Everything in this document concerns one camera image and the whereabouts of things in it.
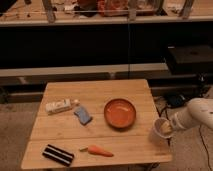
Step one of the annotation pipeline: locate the black cable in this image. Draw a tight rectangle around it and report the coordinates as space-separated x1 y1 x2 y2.
198 125 213 164

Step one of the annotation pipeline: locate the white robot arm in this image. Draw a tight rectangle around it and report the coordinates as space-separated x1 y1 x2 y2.
159 98 213 137

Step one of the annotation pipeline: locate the orange ceramic bowl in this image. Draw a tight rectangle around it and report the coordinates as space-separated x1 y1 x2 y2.
104 98 136 129

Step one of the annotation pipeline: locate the wooden table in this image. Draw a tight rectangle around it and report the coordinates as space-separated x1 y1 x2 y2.
21 79 172 169

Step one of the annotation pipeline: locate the black white striped block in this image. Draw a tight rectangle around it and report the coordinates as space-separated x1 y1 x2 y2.
42 144 75 167

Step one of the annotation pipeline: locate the white ceramic cup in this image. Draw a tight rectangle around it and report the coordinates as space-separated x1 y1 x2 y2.
149 117 173 145

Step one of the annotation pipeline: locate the blue sponge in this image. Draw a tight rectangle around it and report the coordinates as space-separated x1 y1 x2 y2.
74 106 92 125

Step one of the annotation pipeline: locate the wooden shelf with clutter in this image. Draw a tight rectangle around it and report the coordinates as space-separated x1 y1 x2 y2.
0 0 213 27

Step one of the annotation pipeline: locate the orange toy carrot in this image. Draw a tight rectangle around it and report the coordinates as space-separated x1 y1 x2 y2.
80 145 114 157

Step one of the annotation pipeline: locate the white tube box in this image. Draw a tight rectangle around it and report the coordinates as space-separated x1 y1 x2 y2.
45 98 80 114

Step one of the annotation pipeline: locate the black box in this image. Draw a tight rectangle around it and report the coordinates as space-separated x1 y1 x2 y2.
164 45 213 75

